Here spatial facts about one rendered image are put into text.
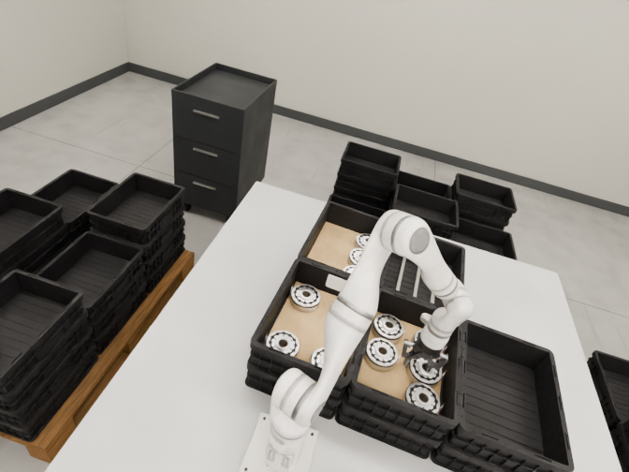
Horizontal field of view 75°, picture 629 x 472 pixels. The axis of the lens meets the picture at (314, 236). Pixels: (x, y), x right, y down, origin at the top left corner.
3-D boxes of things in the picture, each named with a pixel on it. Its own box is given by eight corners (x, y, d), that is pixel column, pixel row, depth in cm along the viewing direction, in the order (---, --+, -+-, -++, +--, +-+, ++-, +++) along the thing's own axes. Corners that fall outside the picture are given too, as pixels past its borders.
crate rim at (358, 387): (455, 432, 109) (459, 427, 107) (347, 388, 112) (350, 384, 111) (460, 321, 139) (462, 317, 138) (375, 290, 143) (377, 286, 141)
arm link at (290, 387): (268, 384, 86) (261, 424, 97) (303, 413, 82) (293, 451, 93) (295, 356, 92) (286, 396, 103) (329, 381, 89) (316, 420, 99)
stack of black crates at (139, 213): (150, 296, 217) (143, 230, 189) (97, 278, 219) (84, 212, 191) (186, 249, 248) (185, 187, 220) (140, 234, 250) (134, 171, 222)
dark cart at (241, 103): (233, 232, 289) (242, 111, 233) (173, 213, 293) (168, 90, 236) (262, 188, 337) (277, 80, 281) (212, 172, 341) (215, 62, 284)
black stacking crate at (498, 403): (548, 491, 111) (574, 474, 104) (442, 447, 115) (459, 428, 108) (533, 371, 142) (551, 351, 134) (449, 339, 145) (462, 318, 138)
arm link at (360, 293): (383, 199, 92) (325, 298, 91) (415, 210, 85) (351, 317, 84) (405, 218, 98) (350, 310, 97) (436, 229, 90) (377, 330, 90)
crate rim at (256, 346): (295, 260, 147) (296, 256, 145) (375, 290, 143) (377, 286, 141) (247, 347, 116) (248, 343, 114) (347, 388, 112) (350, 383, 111)
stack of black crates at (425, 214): (431, 252, 291) (458, 200, 263) (431, 281, 268) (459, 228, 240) (377, 235, 294) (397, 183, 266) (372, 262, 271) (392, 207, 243)
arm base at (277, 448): (292, 478, 103) (301, 447, 93) (259, 462, 105) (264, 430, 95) (305, 443, 111) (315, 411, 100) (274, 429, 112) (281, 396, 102)
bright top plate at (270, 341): (272, 327, 129) (272, 325, 129) (302, 337, 128) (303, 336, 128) (261, 352, 121) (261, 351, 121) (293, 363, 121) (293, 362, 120)
